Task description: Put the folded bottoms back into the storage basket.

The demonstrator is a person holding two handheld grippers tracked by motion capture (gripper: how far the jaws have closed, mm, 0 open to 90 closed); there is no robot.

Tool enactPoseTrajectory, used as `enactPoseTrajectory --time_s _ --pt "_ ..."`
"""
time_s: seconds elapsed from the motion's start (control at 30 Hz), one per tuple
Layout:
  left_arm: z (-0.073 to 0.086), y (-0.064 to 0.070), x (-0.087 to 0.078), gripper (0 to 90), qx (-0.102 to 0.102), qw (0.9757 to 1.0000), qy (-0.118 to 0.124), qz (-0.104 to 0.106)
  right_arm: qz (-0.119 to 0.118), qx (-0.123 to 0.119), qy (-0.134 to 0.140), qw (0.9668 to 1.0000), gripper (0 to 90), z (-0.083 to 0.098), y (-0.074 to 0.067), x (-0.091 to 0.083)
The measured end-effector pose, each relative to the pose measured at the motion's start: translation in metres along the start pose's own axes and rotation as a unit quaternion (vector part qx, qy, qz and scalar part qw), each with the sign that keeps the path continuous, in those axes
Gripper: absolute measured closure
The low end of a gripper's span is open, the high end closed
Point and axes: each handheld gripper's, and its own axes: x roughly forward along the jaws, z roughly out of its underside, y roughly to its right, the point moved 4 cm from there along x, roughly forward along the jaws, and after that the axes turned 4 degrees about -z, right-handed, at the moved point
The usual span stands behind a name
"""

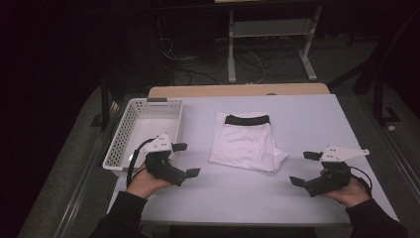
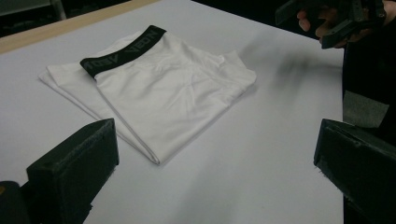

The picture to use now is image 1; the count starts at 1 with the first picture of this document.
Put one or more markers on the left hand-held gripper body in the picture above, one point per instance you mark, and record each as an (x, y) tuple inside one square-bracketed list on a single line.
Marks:
[(163, 167)]

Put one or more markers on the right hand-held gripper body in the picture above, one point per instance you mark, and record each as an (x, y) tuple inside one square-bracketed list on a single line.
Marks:
[(333, 178)]

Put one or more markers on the white perforated plastic basket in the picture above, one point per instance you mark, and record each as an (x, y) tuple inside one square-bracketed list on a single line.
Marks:
[(148, 127)]

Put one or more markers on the white shorts with black waistband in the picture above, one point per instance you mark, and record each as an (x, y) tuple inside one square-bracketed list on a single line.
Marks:
[(244, 145)]

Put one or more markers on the person's right hand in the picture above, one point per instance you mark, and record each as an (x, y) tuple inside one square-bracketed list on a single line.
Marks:
[(351, 195)]

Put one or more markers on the person's left hand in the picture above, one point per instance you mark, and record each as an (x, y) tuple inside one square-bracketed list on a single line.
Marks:
[(143, 183)]

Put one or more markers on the white board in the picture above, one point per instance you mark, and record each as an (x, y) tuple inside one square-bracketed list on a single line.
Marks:
[(231, 198)]

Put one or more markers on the small white object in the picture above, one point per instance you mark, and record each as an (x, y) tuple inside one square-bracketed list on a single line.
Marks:
[(391, 128)]

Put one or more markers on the wooden table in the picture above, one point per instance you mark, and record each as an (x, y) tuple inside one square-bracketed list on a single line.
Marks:
[(231, 90)]

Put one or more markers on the black metal stand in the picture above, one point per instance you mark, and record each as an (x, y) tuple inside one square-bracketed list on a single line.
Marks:
[(105, 109), (379, 105)]

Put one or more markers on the white metal desk frame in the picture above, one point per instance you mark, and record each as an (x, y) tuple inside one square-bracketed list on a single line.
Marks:
[(231, 49)]

